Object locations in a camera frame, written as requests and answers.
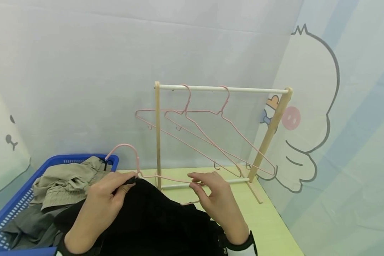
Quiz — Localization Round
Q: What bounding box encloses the black wrist band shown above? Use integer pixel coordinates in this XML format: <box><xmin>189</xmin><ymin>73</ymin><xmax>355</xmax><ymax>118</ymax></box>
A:
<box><xmin>218</xmin><ymin>230</ymin><xmax>258</xmax><ymax>256</ymax></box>

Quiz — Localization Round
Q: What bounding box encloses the black garment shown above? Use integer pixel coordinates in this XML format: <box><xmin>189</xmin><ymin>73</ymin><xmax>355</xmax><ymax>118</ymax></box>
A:
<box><xmin>52</xmin><ymin>177</ymin><xmax>227</xmax><ymax>256</ymax></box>

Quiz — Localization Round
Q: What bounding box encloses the pink wire hanger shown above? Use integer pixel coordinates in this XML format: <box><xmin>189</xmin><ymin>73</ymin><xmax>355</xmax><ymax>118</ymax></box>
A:
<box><xmin>164</xmin><ymin>85</ymin><xmax>278</xmax><ymax>177</ymax></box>
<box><xmin>105</xmin><ymin>143</ymin><xmax>203</xmax><ymax>206</ymax></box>
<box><xmin>135</xmin><ymin>84</ymin><xmax>243</xmax><ymax>178</ymax></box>

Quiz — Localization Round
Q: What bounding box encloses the wooden clothes rack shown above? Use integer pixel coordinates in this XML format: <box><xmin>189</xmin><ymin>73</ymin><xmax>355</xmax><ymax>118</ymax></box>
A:
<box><xmin>154</xmin><ymin>81</ymin><xmax>293</xmax><ymax>204</ymax></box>

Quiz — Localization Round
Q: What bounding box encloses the grey garment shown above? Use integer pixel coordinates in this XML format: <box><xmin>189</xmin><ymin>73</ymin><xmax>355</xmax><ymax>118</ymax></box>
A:
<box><xmin>1</xmin><ymin>204</ymin><xmax>68</xmax><ymax>250</ymax></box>

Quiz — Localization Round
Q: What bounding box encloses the beige garment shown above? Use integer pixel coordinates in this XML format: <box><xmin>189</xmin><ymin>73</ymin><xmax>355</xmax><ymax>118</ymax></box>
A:
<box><xmin>30</xmin><ymin>156</ymin><xmax>113</xmax><ymax>211</ymax></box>

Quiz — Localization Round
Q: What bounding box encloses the person's right hand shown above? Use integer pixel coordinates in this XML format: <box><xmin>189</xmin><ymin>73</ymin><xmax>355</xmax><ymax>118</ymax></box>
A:
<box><xmin>187</xmin><ymin>171</ymin><xmax>250</xmax><ymax>245</ymax></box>

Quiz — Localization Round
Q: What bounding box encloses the blue plastic laundry basket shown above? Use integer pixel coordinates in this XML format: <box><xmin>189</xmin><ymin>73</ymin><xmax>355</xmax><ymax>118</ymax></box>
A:
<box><xmin>0</xmin><ymin>154</ymin><xmax>120</xmax><ymax>256</ymax></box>

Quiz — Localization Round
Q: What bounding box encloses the person's left hand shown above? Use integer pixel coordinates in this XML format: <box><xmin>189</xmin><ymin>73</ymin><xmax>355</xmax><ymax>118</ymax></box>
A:
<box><xmin>64</xmin><ymin>172</ymin><xmax>138</xmax><ymax>255</ymax></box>

